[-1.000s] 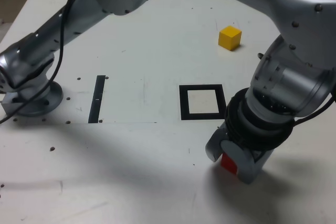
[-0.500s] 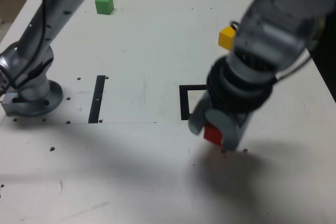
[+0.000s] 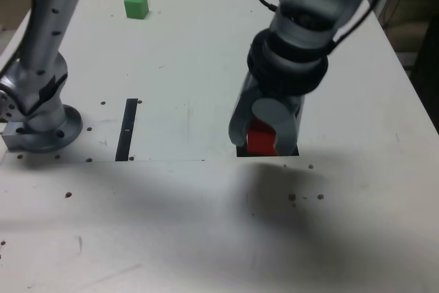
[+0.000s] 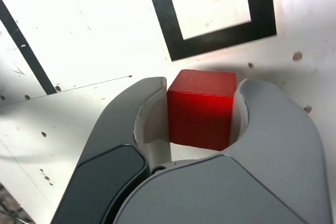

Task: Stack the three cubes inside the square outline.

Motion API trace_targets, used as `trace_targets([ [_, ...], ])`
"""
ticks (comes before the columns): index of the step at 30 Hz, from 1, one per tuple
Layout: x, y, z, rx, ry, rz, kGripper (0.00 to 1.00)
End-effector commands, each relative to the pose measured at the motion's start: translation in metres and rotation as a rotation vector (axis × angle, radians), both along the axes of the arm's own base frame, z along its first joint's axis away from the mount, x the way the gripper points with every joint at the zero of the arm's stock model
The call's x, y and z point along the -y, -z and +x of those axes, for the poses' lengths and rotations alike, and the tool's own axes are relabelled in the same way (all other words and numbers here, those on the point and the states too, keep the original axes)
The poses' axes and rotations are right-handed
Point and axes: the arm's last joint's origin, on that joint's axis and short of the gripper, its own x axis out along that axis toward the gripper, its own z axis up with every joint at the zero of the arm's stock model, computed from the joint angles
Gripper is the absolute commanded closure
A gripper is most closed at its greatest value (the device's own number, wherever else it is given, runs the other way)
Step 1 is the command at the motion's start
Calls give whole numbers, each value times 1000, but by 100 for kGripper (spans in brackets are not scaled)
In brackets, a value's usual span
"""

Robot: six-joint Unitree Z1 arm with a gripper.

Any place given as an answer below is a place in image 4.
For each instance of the black tape strip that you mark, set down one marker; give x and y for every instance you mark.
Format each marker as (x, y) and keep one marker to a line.
(28, 51)

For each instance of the black tape square outline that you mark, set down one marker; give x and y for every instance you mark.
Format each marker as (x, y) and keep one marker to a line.
(223, 39)

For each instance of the red cube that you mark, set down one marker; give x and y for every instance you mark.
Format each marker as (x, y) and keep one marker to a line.
(199, 113)

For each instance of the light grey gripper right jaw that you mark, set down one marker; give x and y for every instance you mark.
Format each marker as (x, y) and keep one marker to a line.
(262, 182)

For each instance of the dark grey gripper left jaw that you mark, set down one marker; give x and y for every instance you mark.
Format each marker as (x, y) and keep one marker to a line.
(105, 155)

